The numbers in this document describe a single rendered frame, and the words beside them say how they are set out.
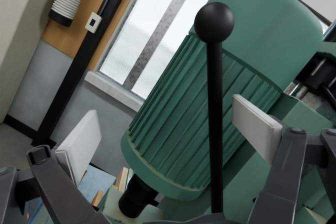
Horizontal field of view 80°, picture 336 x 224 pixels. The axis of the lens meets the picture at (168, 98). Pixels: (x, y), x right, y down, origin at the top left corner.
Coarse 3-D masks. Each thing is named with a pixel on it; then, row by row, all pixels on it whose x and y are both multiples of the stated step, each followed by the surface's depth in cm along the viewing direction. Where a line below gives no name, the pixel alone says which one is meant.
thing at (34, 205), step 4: (32, 200) 39; (36, 200) 39; (40, 200) 40; (28, 204) 38; (32, 204) 38; (36, 204) 38; (40, 204) 39; (28, 208) 37; (32, 208) 37; (36, 208) 38; (28, 212) 36; (32, 212) 37; (36, 212) 40; (28, 216) 36; (32, 216) 36; (28, 220) 35
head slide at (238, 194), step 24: (288, 96) 30; (288, 120) 29; (312, 120) 29; (240, 144) 34; (240, 168) 31; (264, 168) 32; (240, 192) 33; (168, 216) 42; (192, 216) 36; (240, 216) 34
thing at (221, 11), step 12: (204, 12) 16; (216, 12) 16; (228, 12) 16; (204, 24) 16; (216, 24) 16; (228, 24) 16; (204, 36) 17; (216, 36) 17; (216, 48) 18; (216, 60) 18; (216, 72) 18; (216, 84) 19; (216, 96) 19; (216, 108) 19; (216, 120) 20; (216, 132) 20; (216, 144) 21; (216, 156) 21; (216, 168) 22; (216, 180) 22; (216, 192) 23; (216, 204) 23
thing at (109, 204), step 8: (112, 192) 42; (120, 192) 43; (104, 200) 40; (112, 200) 40; (104, 208) 38; (112, 208) 39; (144, 208) 43; (152, 208) 44; (112, 216) 37; (120, 216) 38; (144, 216) 41; (152, 216) 42; (160, 216) 44
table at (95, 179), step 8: (88, 168) 67; (96, 168) 69; (88, 176) 64; (96, 176) 66; (104, 176) 68; (112, 176) 70; (80, 184) 60; (88, 184) 62; (96, 184) 64; (104, 184) 65; (112, 184) 67; (88, 192) 59; (96, 192) 61; (104, 192) 63; (88, 200) 57
